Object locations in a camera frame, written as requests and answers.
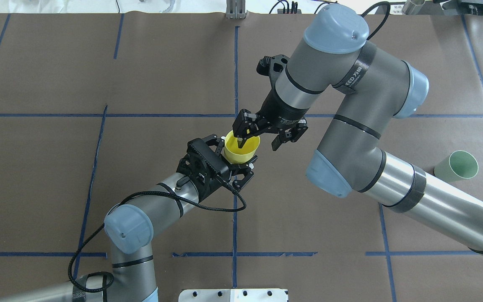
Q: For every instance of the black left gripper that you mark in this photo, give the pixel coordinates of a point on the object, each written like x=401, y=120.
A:
x=240, y=176

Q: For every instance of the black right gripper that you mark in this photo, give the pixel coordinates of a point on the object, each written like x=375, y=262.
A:
x=279, y=109

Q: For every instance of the yellow cup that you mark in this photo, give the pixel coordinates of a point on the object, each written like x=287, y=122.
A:
x=236, y=155

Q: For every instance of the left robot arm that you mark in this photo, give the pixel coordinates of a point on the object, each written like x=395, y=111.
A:
x=131, y=226

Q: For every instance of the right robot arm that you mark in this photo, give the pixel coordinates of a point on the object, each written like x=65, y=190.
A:
x=335, y=53

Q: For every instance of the steel cup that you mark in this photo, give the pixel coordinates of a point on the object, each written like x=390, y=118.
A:
x=412, y=7

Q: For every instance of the green paper cup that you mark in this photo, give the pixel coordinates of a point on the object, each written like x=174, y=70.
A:
x=459, y=165

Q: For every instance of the black power strip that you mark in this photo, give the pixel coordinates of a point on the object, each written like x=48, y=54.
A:
x=286, y=7

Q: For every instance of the brown paper table cover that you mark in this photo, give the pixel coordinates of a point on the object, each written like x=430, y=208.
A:
x=95, y=107

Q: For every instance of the aluminium frame post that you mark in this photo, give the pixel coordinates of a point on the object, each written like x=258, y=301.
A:
x=236, y=9

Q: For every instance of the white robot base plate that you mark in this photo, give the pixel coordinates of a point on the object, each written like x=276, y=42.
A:
x=234, y=295

